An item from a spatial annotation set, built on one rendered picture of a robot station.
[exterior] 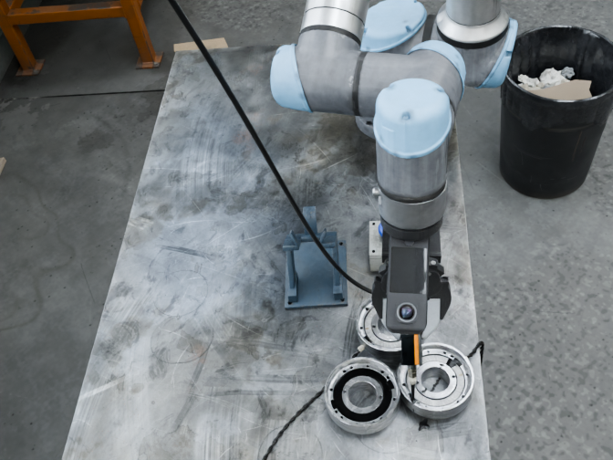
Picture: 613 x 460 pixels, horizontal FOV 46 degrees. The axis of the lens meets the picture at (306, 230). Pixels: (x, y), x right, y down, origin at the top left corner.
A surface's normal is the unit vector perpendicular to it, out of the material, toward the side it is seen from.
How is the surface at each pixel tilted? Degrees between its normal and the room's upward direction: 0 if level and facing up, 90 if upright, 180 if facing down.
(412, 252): 22
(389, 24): 7
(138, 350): 0
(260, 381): 0
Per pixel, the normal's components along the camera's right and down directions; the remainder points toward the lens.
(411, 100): -0.10, -0.73
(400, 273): -0.11, -0.29
